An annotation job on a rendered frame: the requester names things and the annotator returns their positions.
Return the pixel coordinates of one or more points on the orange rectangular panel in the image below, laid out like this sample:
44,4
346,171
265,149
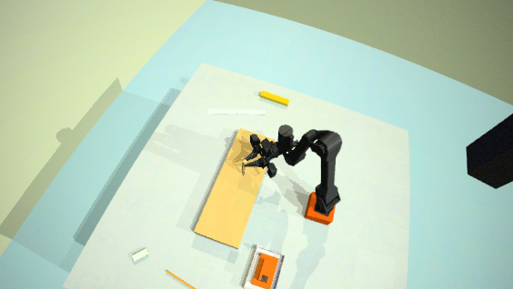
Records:
230,204

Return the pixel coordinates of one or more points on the yellow rectangular bar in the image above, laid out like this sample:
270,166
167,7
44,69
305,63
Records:
275,98

